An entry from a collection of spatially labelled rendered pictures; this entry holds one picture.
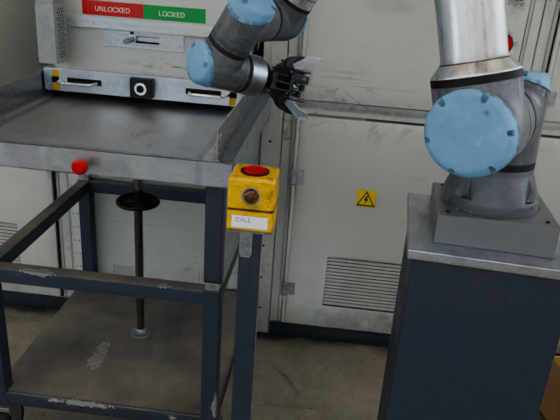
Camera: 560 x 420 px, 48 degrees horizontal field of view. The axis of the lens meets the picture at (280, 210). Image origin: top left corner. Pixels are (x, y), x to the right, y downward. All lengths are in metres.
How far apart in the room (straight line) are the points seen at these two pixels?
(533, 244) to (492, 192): 0.12
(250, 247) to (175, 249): 1.07
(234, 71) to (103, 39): 0.51
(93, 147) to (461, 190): 0.75
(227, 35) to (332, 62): 0.65
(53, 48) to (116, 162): 0.43
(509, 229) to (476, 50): 0.36
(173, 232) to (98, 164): 0.82
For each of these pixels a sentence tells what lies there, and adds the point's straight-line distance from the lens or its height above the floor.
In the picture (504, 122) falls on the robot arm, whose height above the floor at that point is 1.03.
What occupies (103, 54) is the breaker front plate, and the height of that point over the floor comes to 0.97.
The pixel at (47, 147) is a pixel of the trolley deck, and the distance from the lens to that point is 1.41.
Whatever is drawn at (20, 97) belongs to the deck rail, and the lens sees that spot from 1.73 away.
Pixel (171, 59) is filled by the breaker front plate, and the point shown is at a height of 0.97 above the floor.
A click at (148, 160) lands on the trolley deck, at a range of 1.34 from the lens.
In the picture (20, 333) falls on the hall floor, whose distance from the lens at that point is 2.34.
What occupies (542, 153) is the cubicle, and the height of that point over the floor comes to 0.75.
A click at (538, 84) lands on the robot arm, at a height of 1.06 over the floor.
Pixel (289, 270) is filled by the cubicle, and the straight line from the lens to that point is 2.12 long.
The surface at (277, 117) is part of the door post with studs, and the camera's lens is 1.96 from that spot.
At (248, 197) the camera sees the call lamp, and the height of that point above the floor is 0.87.
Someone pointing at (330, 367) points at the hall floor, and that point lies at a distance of 2.14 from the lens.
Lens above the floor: 1.26
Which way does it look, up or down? 22 degrees down
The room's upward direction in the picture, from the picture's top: 4 degrees clockwise
